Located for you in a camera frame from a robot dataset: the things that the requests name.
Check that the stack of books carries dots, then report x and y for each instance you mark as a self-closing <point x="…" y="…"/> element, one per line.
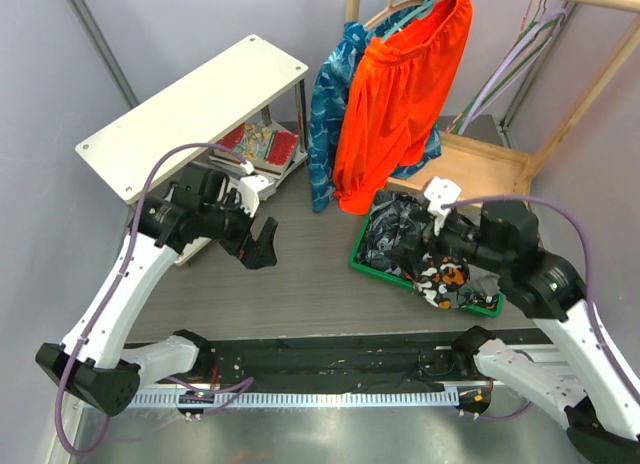
<point x="235" y="172"/>

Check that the grey shorts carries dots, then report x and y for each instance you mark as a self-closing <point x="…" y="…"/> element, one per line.
<point x="483" y="282"/>

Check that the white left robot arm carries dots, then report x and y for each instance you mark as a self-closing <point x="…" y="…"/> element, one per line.
<point x="92" y="357"/>

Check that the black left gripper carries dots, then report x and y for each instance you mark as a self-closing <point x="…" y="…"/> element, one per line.
<point x="256" y="254"/>

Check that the white slotted cable duct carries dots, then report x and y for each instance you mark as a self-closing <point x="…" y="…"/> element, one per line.
<point x="165" y="397"/>

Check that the wooden hanger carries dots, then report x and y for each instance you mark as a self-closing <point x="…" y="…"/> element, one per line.
<point x="392" y="6"/>

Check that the red patterned book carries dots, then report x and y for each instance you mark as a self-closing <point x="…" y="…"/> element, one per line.
<point x="268" y="148"/>

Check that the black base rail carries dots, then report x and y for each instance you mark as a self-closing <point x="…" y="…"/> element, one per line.
<point x="345" y="364"/>

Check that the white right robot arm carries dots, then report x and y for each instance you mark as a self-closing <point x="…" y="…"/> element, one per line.
<point x="599" y="408"/>

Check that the white two-tier shelf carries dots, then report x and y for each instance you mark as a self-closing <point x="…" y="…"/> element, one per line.
<point x="149" y="144"/>

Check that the green plastic tray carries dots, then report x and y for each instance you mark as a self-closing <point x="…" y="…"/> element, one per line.
<point x="390" y="279"/>

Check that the camouflage orange shorts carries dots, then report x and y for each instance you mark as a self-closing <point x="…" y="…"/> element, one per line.
<point x="448" y="288"/>

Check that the blue patterned shorts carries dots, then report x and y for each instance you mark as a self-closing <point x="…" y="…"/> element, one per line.
<point x="329" y="102"/>

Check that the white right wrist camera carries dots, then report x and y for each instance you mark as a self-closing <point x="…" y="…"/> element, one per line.
<point x="440" y="192"/>

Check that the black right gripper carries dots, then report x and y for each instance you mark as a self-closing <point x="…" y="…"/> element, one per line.
<point x="428" y="237"/>

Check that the wooden clothes rack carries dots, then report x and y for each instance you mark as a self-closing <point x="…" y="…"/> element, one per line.
<point x="484" y="169"/>

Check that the green hanger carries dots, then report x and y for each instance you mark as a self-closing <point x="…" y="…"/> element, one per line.
<point x="505" y="79"/>

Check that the lilac hanger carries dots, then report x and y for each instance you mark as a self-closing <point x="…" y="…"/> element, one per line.
<point x="510" y="64"/>

